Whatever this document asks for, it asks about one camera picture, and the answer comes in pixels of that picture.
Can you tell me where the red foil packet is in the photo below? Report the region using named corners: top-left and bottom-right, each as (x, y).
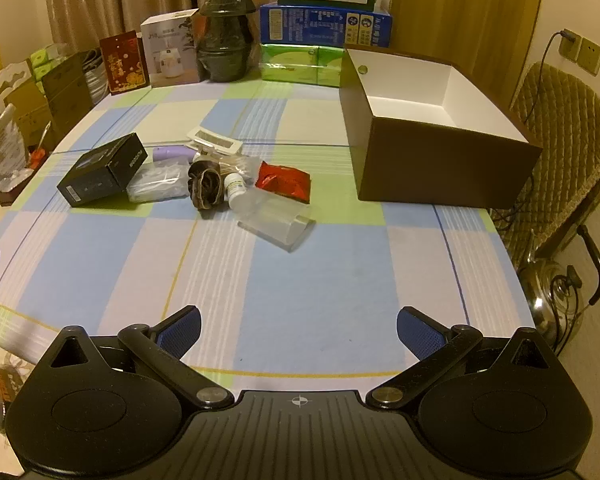
top-left (254, 161), bottom-right (312, 204)

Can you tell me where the red handled screwdriver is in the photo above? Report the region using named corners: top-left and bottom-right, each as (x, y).
top-left (27, 122), bottom-right (52, 167)

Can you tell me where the purple flat pack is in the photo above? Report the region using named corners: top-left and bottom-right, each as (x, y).
top-left (152, 145), bottom-right (199, 164)

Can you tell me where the crumpled clear plastic bag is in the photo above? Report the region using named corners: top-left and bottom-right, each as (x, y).
top-left (126, 162), bottom-right (193, 204)

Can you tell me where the blue carton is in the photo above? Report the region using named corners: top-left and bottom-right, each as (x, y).
top-left (259, 2), bottom-right (394, 49)

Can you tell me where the clear plastic case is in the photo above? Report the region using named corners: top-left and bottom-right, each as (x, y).
top-left (237, 195), bottom-right (317, 252)

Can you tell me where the black charger cable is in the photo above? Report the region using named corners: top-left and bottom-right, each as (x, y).
top-left (522, 30), bottom-right (576, 127)

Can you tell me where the dark brown box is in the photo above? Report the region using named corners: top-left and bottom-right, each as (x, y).
top-left (40, 52), bottom-right (94, 124)

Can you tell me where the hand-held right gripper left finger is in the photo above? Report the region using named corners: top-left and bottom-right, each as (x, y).
top-left (45, 305), bottom-right (235, 410)

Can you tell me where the cardboard box with white cutout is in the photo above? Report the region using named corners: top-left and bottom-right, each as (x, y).
top-left (0, 62), bottom-right (49, 146)

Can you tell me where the small clear swab packet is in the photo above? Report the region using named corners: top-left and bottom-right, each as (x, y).
top-left (220, 152), bottom-right (261, 181)

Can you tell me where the white appliance box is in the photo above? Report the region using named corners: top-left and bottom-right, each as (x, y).
top-left (140, 10), bottom-right (204, 89)

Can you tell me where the red gift packet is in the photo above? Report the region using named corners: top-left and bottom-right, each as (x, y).
top-left (99, 30), bottom-right (151, 96)

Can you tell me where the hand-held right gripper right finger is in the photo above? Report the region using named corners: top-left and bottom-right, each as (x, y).
top-left (366, 306), bottom-right (553, 411)

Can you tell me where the beige wall socket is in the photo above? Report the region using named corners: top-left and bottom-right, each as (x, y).
top-left (558, 30), bottom-right (582, 61)
top-left (579, 37), bottom-right (600, 74)

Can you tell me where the metal tin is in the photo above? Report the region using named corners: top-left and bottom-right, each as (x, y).
top-left (82, 50), bottom-right (109, 106)

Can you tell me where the green tissue pack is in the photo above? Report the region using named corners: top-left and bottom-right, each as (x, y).
top-left (258, 42), bottom-right (346, 88)

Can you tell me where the black product box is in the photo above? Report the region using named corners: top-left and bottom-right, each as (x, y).
top-left (56, 133), bottom-right (148, 207)

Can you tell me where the checked cloth desktop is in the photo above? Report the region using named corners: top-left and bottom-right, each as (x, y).
top-left (0, 77), bottom-right (542, 401)

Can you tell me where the white plastic bag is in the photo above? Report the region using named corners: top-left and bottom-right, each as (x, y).
top-left (0, 105), bottom-right (31, 186)

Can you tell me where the white pill bottle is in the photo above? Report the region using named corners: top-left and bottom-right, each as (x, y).
top-left (223, 172), bottom-right (249, 209)

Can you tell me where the chair with quilted cover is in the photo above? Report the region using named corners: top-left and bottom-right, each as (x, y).
top-left (490, 62), bottom-right (600, 271)

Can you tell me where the metal kettle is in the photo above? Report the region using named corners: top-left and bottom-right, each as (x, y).
top-left (517, 225), bottom-right (600, 356)

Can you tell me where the brown storage box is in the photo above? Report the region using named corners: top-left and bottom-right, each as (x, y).
top-left (340, 45), bottom-right (545, 210)

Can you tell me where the brown hair scrunchie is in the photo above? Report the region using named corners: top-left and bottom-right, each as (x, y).
top-left (187, 157), bottom-right (227, 212)

